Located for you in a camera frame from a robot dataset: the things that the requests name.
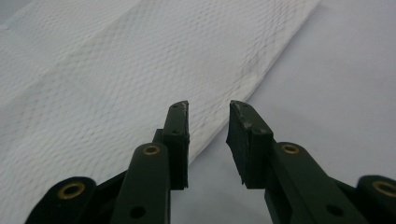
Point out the white woven cloth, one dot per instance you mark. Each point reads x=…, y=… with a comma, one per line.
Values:
x=124, y=77

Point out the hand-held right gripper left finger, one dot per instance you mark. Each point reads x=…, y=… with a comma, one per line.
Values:
x=174, y=146

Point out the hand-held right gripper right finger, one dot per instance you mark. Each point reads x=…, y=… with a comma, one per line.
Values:
x=252, y=146

